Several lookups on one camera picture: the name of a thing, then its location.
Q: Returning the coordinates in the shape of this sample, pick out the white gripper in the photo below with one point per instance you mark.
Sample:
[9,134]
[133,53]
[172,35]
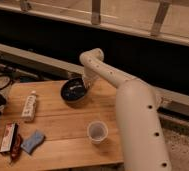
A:
[89,77]

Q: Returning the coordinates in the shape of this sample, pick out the black ceramic bowl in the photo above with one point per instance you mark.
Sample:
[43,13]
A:
[73,90]

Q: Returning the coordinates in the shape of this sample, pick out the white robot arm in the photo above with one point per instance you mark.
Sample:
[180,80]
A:
[142,139]

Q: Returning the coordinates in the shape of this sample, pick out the translucent plastic cup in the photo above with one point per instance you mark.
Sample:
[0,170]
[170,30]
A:
[97,132]

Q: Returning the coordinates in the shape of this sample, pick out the white tube bottle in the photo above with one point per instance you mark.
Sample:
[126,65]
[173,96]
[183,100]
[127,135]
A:
[29,107]

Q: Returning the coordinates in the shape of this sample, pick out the blue sponge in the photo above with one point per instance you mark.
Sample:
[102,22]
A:
[29,144]

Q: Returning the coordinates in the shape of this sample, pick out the red and white box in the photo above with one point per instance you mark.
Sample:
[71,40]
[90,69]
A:
[8,137]

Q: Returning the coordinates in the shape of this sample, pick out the dark red wrapped snack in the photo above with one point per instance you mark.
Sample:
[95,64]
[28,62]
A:
[15,151]

